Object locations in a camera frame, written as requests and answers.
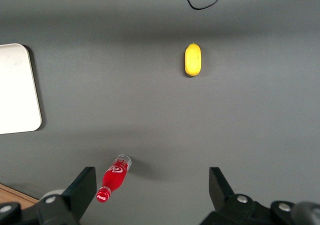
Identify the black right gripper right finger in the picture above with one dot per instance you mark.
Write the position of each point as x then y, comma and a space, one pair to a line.
225, 205

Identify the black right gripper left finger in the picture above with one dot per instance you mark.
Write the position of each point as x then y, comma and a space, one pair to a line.
75, 200

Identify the cream rectangular tray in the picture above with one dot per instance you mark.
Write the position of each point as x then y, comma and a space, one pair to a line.
17, 90

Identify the red cola bottle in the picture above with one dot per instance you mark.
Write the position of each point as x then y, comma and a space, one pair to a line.
115, 177

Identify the grey table mat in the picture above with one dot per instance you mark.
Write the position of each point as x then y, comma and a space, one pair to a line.
150, 105

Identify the yellow lemon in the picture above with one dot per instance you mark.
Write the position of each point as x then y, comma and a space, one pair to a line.
193, 60

